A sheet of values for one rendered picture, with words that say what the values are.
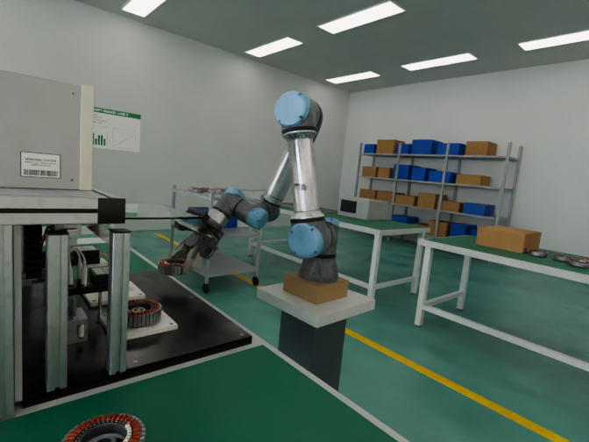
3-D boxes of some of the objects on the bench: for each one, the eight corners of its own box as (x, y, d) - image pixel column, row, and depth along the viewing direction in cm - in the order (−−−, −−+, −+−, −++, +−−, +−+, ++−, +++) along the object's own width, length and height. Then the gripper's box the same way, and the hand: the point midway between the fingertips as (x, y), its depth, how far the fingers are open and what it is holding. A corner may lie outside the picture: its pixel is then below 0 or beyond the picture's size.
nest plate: (156, 309, 103) (156, 304, 102) (177, 329, 91) (178, 324, 91) (98, 318, 93) (98, 314, 93) (114, 343, 82) (114, 338, 81)
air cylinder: (81, 328, 87) (81, 306, 86) (88, 340, 81) (88, 317, 81) (56, 332, 84) (56, 310, 83) (61, 345, 78) (61, 322, 77)
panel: (5, 285, 109) (3, 187, 106) (23, 400, 60) (22, 224, 56) (0, 285, 109) (-1, 187, 105) (14, 402, 60) (13, 224, 56)
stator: (154, 308, 100) (154, 295, 99) (166, 324, 91) (167, 310, 90) (109, 315, 93) (109, 301, 93) (117, 332, 84) (118, 317, 84)
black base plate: (159, 275, 140) (159, 269, 139) (251, 344, 92) (252, 335, 92) (4, 293, 109) (4, 286, 109) (22, 409, 61) (21, 396, 61)
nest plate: (131, 284, 121) (131, 281, 120) (145, 298, 109) (145, 295, 109) (79, 290, 111) (79, 287, 111) (89, 307, 100) (90, 302, 99)
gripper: (236, 236, 125) (201, 285, 119) (209, 228, 139) (177, 272, 132) (219, 221, 120) (181, 272, 114) (195, 215, 134) (159, 260, 127)
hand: (173, 267), depth 122 cm, fingers closed on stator, 13 cm apart
